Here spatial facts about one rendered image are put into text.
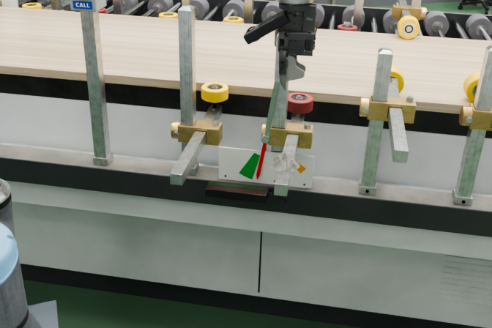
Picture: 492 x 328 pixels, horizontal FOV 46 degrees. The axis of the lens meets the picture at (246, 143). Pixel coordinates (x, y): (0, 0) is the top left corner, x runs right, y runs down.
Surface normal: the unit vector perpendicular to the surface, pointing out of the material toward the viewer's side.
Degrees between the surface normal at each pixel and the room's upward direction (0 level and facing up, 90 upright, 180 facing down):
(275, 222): 90
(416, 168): 90
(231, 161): 90
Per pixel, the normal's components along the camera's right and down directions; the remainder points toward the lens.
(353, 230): -0.17, 0.44
